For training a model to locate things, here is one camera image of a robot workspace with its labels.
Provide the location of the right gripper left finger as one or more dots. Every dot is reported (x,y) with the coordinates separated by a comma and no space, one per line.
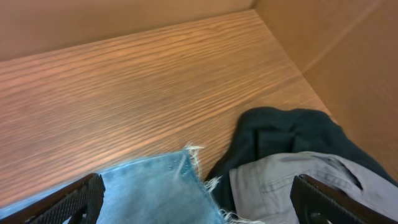
(77,203)

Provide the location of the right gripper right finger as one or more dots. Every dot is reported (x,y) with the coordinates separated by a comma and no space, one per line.
(315,202)

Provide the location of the blue denim jeans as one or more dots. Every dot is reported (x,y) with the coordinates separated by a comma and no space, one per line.
(165,188)

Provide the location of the grey cargo pants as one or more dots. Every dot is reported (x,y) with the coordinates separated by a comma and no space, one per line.
(261,189)

